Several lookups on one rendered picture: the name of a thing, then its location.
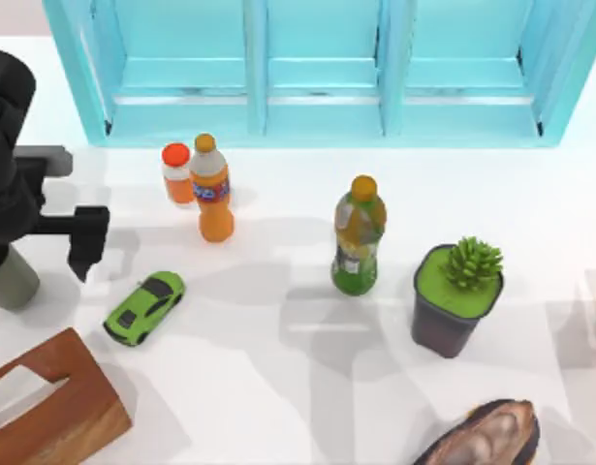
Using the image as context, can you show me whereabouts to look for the small orange bottle red cap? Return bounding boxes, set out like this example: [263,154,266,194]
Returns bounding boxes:
[161,141,196,205]

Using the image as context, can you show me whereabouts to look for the dark pot green succulent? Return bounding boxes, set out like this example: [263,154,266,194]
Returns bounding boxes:
[410,235,506,360]

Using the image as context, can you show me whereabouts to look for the wooden tissue box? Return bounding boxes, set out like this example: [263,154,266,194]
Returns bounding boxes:
[0,326,134,465]

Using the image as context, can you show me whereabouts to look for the green toy car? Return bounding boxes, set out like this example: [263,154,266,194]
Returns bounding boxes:
[102,270,188,348]

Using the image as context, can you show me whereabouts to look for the brown leather shoe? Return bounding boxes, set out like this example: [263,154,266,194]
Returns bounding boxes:
[412,397,542,465]

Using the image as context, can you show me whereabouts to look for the green bottle orange cap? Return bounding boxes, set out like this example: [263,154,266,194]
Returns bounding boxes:
[330,174,389,297]

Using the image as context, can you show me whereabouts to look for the light blue rack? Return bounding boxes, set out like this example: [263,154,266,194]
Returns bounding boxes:
[41,0,596,150]

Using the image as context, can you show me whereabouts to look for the orange soda bottle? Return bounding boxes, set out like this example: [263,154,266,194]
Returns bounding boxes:
[188,133,236,244]

